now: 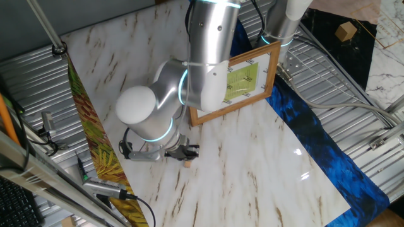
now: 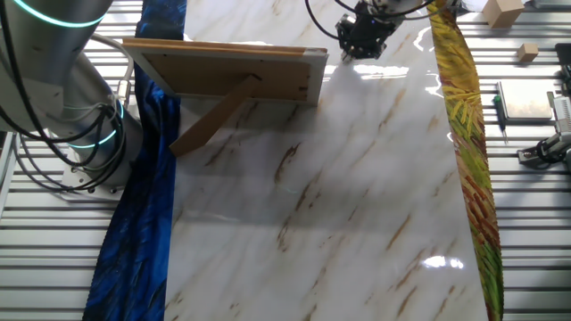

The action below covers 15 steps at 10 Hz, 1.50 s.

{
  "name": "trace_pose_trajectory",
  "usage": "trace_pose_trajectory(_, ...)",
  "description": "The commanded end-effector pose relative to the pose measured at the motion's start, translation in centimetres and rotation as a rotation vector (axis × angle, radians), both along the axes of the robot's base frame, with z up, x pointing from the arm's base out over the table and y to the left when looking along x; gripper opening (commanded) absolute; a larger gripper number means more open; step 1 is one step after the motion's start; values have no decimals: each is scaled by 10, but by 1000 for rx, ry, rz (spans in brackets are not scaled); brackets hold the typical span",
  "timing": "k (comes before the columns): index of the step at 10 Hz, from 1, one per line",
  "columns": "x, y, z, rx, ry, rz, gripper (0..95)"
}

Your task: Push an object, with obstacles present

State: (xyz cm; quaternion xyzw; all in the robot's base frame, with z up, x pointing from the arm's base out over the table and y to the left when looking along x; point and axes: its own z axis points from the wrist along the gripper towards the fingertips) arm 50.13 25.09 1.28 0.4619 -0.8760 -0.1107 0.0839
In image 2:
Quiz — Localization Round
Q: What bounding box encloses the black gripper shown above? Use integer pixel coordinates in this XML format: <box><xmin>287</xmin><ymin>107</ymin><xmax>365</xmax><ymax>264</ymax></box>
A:
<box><xmin>335</xmin><ymin>2</ymin><xmax>399</xmax><ymax>62</ymax></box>

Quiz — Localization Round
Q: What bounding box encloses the cardboard box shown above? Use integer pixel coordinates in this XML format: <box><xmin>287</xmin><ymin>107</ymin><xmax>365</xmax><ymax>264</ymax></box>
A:
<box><xmin>481</xmin><ymin>0</ymin><xmax>525</xmax><ymax>29</ymax></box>

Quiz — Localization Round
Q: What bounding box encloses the white marble pattern sheet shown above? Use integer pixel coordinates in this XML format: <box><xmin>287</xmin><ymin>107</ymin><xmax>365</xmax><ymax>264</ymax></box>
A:
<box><xmin>162</xmin><ymin>0</ymin><xmax>490</xmax><ymax>321</ymax></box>

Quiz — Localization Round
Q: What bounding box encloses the yellow green painted mat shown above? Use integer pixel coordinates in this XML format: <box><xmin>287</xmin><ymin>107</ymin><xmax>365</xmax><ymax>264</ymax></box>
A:
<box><xmin>423</xmin><ymin>0</ymin><xmax>505</xmax><ymax>321</ymax></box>

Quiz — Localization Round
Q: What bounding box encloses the grey metal plate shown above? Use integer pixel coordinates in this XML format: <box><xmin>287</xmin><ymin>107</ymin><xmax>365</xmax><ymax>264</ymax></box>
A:
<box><xmin>496</xmin><ymin>78</ymin><xmax>554</xmax><ymax>121</ymax></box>

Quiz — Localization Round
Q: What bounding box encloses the blue painted mat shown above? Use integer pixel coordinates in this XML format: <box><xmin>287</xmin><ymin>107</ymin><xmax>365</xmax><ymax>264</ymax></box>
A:
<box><xmin>82</xmin><ymin>0</ymin><xmax>188</xmax><ymax>321</ymax></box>

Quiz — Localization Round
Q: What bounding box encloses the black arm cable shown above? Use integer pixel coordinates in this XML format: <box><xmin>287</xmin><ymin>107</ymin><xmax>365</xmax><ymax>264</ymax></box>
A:
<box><xmin>304</xmin><ymin>0</ymin><xmax>436</xmax><ymax>41</ymax></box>

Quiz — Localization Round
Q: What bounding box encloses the wooden picture frame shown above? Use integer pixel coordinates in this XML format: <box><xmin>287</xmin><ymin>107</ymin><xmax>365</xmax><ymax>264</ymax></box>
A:
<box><xmin>120</xmin><ymin>37</ymin><xmax>329</xmax><ymax>158</ymax></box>

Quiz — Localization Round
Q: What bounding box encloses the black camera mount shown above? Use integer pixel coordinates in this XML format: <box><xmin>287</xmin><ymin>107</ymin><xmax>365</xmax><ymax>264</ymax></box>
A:
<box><xmin>554</xmin><ymin>42</ymin><xmax>571</xmax><ymax>95</ymax></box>

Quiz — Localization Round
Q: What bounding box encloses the silver ribbed camera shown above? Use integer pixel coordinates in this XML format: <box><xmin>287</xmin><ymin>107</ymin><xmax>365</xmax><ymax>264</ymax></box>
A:
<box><xmin>547</xmin><ymin>91</ymin><xmax>571</xmax><ymax>135</ymax></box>

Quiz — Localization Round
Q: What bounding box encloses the thick grey base cable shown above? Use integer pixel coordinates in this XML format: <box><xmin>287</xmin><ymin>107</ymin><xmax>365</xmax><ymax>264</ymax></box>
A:
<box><xmin>87</xmin><ymin>33</ymin><xmax>136</xmax><ymax>111</ymax></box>

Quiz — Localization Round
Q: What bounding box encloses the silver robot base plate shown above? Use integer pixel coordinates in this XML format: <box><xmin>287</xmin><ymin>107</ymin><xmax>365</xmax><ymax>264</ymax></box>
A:
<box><xmin>59</xmin><ymin>155</ymin><xmax>128</xmax><ymax>201</ymax></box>

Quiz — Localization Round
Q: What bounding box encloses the black base cable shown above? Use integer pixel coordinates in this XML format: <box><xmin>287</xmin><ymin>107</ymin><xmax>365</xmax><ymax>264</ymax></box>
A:
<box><xmin>0</xmin><ymin>0</ymin><xmax>128</xmax><ymax>193</ymax></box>

